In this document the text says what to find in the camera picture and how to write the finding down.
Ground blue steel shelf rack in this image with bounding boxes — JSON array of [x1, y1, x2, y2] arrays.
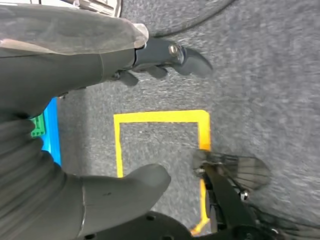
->
[[41, 96, 63, 167]]

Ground green folding plastic crate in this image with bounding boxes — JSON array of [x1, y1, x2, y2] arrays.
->
[[29, 113, 48, 139]]

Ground black round robot body plate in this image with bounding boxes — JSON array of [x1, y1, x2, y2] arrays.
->
[[75, 211, 241, 240]]

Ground black left robot foot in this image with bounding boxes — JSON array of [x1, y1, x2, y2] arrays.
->
[[192, 149, 272, 200]]

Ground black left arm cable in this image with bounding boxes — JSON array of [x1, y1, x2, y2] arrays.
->
[[149, 0, 236, 38]]

